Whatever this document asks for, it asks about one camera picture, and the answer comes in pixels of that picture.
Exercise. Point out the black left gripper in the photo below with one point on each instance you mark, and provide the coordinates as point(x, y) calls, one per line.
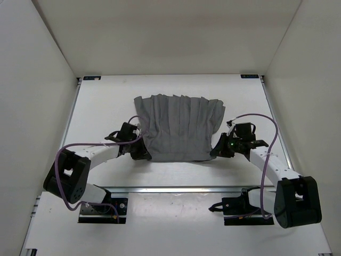
point(142, 153)

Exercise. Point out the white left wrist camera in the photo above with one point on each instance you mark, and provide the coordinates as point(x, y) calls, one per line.
point(138, 129)

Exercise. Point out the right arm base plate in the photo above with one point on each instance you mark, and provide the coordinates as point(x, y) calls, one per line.
point(237, 211)

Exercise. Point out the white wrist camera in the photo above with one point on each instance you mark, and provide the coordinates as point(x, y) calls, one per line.
point(232, 127)
point(138, 129)

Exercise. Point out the blue label corner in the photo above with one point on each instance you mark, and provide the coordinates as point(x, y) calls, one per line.
point(91, 78)
point(249, 76)

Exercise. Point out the blue label left corner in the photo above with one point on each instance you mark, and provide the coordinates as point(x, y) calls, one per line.
point(91, 78)

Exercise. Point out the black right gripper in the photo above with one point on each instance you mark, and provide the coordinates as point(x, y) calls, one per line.
point(220, 150)

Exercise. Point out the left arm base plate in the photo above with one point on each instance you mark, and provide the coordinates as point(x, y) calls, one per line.
point(106, 214)

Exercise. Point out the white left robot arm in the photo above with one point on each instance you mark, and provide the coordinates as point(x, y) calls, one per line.
point(68, 175)

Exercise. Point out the grey pleated skirt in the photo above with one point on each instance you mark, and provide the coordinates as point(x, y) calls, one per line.
point(179, 128)

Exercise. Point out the aluminium rail along table front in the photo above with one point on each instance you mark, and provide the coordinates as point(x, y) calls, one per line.
point(178, 190)

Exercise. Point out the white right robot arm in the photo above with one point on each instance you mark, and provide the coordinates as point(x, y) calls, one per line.
point(295, 200)

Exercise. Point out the aluminium rail left table edge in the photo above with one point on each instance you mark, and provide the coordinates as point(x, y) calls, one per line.
point(67, 103)

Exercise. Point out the blue label right corner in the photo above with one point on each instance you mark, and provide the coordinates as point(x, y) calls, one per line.
point(249, 76)

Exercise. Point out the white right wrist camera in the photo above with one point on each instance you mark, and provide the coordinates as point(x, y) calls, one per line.
point(232, 127)

